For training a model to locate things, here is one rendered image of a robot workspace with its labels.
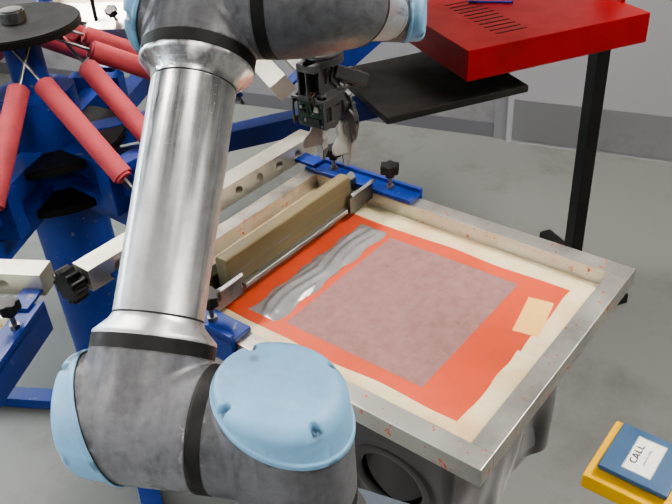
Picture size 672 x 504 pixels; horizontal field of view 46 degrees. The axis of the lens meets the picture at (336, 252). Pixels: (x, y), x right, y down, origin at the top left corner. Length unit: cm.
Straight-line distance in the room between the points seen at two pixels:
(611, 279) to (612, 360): 135
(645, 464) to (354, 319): 56
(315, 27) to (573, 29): 168
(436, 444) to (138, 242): 62
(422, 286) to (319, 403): 91
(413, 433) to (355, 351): 24
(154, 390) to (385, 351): 75
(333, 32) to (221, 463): 42
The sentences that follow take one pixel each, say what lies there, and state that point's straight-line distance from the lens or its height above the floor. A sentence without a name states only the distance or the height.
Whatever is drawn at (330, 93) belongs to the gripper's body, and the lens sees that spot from 135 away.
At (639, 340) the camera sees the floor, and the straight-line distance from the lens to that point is 298.
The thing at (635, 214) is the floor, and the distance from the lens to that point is 367.
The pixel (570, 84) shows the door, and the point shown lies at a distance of 401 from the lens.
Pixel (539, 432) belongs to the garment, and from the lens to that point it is 178.
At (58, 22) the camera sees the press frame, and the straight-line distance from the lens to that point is 204.
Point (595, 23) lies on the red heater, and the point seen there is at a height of 110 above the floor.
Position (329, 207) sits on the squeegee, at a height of 102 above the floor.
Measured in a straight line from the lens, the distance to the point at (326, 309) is 149.
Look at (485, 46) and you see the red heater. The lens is 226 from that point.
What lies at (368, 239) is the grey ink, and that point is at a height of 96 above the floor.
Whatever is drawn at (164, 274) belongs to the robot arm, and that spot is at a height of 148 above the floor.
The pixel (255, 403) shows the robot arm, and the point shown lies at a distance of 65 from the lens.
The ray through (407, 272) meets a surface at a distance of 157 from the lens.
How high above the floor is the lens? 189
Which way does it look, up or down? 35 degrees down
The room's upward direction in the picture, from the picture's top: 4 degrees counter-clockwise
